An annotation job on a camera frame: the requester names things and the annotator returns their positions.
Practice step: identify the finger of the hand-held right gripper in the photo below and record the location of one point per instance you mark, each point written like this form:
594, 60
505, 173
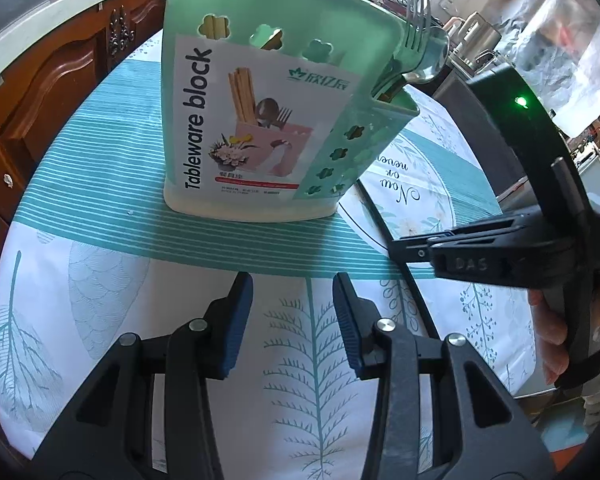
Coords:
410, 251
480, 227

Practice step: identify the wooden kitchen cabinet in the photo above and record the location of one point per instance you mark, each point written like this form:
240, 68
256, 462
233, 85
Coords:
55, 90

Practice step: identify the bamboo chopstick with red end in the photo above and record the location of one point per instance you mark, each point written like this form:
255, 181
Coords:
214, 27

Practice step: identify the steel electric kettle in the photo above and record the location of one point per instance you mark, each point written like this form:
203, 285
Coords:
480, 35

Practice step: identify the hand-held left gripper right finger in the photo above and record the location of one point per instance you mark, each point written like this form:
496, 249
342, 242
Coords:
350, 330

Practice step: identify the kitchen countertop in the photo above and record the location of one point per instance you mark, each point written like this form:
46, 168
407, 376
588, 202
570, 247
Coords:
80, 5

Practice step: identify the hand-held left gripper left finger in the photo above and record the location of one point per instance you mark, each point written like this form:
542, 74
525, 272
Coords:
235, 330

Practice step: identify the green plastic utensil holder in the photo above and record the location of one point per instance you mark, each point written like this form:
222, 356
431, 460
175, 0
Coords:
260, 160

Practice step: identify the person's right hand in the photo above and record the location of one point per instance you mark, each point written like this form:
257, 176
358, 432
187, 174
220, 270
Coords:
547, 330

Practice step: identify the large steel spoon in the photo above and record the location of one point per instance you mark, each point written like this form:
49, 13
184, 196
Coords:
427, 67

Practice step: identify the steel fork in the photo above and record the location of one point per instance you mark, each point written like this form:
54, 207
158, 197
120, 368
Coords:
417, 15

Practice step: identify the shiny wall sheet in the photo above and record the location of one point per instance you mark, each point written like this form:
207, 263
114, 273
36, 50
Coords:
570, 35

